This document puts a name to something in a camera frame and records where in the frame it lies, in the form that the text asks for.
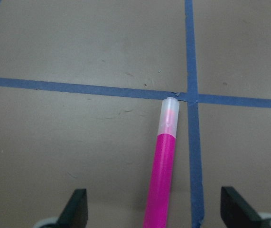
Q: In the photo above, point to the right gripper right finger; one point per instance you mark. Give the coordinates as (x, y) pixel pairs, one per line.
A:
(236, 212)

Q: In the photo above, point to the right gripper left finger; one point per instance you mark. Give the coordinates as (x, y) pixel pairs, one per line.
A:
(75, 213)

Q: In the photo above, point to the pink pen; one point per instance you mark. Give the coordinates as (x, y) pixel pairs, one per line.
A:
(156, 211)

